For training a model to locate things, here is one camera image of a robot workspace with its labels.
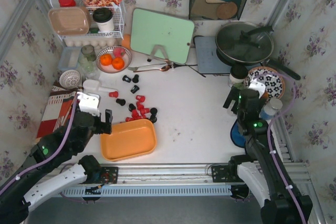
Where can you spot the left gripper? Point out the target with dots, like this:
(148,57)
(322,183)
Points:
(105,123)

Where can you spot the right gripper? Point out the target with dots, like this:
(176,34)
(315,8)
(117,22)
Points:
(233,100)

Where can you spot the grey blue cloth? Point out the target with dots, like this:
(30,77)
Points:
(237,139)

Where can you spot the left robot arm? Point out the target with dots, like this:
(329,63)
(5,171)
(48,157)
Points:
(51,151)

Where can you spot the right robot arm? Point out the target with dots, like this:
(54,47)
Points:
(261,168)

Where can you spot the orange storage basket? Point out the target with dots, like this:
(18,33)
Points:
(129,140)

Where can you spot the red capsule lower left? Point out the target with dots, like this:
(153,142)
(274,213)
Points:
(129,119)

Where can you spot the red capsule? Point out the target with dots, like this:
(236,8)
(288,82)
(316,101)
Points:
(129,119)
(140,98)
(113,94)

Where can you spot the black capsule left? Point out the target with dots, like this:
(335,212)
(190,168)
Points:
(121,102)

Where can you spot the black capsule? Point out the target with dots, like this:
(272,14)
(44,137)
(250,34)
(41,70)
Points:
(135,79)
(153,119)
(135,89)
(121,102)
(153,111)
(131,107)

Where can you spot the paper cup black lid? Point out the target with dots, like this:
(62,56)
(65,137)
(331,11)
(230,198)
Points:
(238,73)

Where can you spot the black capsule centre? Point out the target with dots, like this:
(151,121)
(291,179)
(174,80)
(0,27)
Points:
(131,107)

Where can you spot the red capsule number two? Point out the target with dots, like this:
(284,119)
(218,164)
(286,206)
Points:
(139,105)

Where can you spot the red capsule upper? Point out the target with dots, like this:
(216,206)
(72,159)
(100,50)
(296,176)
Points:
(140,98)

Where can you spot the red capsule cluster piece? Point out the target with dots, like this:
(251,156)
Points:
(144,111)

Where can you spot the black capsule middle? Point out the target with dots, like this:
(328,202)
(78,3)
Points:
(135,89)

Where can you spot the grey induction cooker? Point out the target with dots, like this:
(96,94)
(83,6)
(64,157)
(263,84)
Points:
(207,58)

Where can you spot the white blue bottle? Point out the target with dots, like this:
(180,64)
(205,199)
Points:
(271,109)

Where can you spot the floral patterned plate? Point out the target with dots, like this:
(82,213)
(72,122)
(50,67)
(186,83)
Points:
(274,84)

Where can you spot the black capsule number four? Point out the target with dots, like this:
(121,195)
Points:
(126,79)

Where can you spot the black capsule lower right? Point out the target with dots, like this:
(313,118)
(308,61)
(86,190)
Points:
(153,119)

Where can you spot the black capsule upper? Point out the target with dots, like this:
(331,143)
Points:
(135,79)

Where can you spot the striped orange cloth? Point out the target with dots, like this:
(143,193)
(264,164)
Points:
(57,111)

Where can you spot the black pan with lid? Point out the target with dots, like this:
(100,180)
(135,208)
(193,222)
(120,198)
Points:
(248,44)

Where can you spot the white small strainer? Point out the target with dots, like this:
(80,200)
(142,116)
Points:
(70,79)

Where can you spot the silver fork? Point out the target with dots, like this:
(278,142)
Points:
(144,66)

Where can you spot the fruit bowl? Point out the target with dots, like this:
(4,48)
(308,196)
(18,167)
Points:
(113,59)

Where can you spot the dark glass cup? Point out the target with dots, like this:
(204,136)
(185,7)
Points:
(88,52)

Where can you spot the copper spoon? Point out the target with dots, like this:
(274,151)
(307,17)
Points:
(163,69)

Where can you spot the blue plastic container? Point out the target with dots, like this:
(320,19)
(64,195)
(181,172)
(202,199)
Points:
(69,58)

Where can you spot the egg carton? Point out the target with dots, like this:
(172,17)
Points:
(96,43)

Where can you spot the green cutting board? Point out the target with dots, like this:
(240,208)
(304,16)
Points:
(150,28)

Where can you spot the round cork coaster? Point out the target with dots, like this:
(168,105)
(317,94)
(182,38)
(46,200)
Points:
(226,10)

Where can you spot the white black lid cup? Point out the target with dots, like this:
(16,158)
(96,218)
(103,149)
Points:
(104,19)

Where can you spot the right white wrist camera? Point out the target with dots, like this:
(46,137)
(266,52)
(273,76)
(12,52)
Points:
(257,86)

